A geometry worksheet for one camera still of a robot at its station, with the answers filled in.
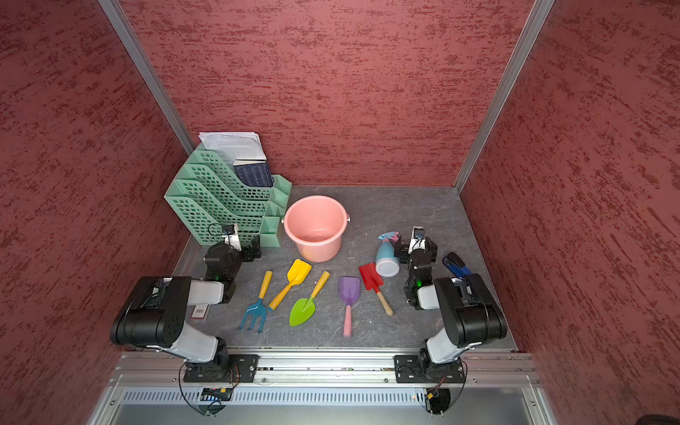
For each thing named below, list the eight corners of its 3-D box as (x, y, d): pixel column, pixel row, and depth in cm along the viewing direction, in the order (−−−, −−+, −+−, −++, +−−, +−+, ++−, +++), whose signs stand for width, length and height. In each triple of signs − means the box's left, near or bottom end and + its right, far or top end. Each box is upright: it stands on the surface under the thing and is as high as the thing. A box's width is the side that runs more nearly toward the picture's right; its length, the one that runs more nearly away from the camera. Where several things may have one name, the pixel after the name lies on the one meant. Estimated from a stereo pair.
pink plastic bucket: (287, 268, 96) (278, 243, 82) (295, 223, 109) (288, 195, 96) (348, 269, 96) (348, 243, 82) (348, 223, 110) (348, 195, 96)
